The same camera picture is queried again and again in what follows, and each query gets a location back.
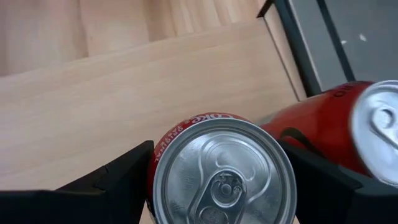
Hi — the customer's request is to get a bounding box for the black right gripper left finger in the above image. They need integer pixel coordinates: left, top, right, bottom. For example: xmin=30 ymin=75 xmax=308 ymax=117
xmin=0 ymin=140 xmax=155 ymax=224

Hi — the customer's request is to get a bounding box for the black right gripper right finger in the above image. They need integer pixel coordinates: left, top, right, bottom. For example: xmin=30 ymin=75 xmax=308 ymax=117
xmin=277 ymin=140 xmax=398 ymax=224

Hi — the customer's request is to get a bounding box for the red can with black lettering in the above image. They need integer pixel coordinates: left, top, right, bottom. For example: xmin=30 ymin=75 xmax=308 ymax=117
xmin=257 ymin=80 xmax=398 ymax=189

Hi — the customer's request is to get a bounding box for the red Coca-Cola original can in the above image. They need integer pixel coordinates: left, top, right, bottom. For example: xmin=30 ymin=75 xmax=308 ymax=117
xmin=146 ymin=111 xmax=299 ymax=224

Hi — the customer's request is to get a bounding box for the wooden shelf with black frame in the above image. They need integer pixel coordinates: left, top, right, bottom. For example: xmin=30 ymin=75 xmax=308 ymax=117
xmin=0 ymin=0 xmax=308 ymax=224

